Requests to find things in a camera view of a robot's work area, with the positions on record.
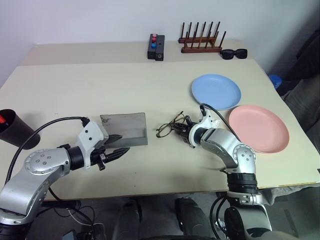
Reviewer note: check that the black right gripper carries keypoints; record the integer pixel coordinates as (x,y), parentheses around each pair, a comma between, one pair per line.
(186,133)

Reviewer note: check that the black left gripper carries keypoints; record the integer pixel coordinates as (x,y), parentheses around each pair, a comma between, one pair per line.
(100,157)

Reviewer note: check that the tortoiseshell eyeglasses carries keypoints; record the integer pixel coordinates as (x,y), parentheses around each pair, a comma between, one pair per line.
(163,130)

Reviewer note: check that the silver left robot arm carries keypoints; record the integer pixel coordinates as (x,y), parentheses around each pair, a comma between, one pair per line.
(37,172)

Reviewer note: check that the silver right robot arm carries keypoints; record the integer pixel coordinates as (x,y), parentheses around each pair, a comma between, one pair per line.
(222,142)

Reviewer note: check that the grey rectangular tray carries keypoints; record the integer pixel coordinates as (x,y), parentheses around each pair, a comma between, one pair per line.
(127,125)

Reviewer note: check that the blue plate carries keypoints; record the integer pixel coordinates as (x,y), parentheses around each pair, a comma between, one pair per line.
(216,91)

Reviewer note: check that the pink plate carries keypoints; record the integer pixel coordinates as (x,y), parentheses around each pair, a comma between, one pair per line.
(258,128)

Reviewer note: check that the brown wooden peg rack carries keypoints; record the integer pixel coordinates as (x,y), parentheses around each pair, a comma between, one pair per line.
(200,48)

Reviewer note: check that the black box with coloured buttons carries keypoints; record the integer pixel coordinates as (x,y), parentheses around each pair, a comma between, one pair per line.
(155,51)

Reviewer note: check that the black sunglasses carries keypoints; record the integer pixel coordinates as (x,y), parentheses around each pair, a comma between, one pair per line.
(228,53)

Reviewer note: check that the dark rounded shape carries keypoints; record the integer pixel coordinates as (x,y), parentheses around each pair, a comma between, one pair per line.
(192,220)

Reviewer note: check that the black cup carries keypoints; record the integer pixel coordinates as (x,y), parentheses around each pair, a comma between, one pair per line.
(17,132)

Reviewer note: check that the blue bottle cap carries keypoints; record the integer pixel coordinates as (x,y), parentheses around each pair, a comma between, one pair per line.
(275,80)

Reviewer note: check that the grey fabric chair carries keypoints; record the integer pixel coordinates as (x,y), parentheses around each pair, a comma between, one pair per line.
(303,105)

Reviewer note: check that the black jacket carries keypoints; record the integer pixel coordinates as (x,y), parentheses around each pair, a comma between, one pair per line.
(306,57)

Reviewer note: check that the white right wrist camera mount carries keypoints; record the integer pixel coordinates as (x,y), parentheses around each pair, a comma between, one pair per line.
(206,120)

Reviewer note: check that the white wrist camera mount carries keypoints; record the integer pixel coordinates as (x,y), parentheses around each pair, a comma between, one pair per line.
(90,133)
(206,120)

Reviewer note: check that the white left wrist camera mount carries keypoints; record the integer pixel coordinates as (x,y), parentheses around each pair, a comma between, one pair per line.
(90,133)

